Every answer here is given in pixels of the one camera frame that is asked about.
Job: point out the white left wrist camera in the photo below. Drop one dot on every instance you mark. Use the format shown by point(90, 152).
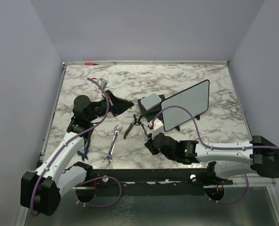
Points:
point(103, 83)

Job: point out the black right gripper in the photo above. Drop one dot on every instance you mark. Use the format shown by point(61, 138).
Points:
point(150, 144)

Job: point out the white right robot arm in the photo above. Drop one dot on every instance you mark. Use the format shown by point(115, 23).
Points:
point(258, 156)

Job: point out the red marker on rail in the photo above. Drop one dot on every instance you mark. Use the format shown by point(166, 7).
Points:
point(90, 63)

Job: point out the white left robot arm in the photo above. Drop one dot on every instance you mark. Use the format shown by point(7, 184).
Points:
point(43, 189)

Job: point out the white square box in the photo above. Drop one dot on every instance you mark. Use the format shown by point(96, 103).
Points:
point(150, 101)

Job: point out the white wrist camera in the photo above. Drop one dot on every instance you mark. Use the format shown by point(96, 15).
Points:
point(158, 126)
point(103, 83)

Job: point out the black whiteboard stand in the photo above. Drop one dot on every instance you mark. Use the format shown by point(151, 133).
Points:
point(178, 127)

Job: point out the black framed whiteboard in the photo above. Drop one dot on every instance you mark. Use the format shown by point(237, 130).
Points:
point(194, 99)

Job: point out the silver open-end wrench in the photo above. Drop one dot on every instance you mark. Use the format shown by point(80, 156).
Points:
point(108, 156)

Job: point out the black front mounting rail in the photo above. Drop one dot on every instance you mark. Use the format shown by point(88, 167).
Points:
point(138, 182)

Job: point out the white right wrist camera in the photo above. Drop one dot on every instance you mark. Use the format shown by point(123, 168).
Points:
point(158, 126)

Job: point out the blue handled cutters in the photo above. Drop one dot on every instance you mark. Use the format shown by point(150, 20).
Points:
point(83, 154)

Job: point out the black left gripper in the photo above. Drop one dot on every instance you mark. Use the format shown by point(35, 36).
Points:
point(118, 105)

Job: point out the white marker pen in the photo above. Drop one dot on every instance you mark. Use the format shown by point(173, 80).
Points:
point(146, 135)

